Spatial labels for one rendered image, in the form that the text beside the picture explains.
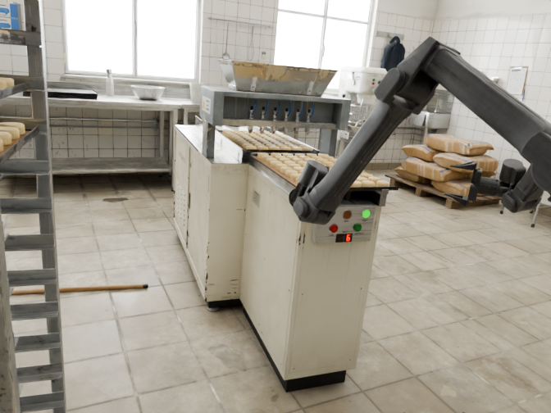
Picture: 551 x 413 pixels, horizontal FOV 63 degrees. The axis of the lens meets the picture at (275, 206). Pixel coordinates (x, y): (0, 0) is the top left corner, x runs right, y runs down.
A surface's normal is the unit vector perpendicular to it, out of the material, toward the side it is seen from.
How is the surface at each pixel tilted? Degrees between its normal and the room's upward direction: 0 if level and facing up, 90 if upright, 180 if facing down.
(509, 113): 74
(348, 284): 90
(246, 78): 115
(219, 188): 90
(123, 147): 90
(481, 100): 80
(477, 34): 90
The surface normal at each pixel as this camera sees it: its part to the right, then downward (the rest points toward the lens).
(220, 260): 0.33, 0.30
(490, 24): -0.90, 0.05
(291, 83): 0.27, 0.68
